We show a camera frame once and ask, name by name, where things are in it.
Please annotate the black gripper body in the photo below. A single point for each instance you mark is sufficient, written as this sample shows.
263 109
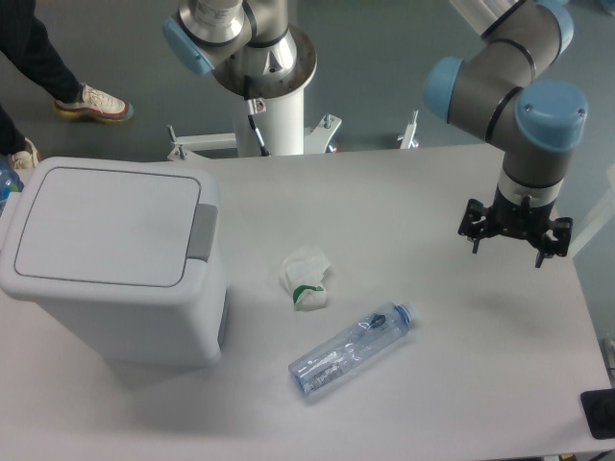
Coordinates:
524 222

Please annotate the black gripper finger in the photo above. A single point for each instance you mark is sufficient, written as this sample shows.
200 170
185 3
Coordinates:
555 240
474 225

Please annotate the white plastic trash can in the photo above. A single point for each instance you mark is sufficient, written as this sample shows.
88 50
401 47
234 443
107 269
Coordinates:
123 254

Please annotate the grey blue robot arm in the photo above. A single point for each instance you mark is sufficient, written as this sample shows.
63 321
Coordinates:
499 97

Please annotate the grey box at right edge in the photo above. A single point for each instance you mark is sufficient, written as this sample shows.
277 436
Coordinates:
609 354

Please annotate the black device at edge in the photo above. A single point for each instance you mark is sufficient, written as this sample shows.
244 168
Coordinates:
598 407

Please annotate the clear plastic water bottle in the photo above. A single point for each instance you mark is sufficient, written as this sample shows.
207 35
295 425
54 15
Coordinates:
369 338

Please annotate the white yellow sneaker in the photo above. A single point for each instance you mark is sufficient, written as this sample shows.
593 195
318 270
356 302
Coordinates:
95 104

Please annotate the blue bottle at left edge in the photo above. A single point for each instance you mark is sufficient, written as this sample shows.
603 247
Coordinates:
9 182

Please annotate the person's dark trouser leg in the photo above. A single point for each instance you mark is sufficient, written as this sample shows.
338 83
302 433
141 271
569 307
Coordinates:
26 44

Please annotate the white frame at right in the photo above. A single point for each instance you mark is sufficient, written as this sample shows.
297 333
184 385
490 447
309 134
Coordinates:
600 214

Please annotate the white levelling foot bracket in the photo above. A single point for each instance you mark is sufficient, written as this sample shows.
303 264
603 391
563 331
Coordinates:
408 139

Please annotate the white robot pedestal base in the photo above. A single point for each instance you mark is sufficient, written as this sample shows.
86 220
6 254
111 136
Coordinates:
265 87

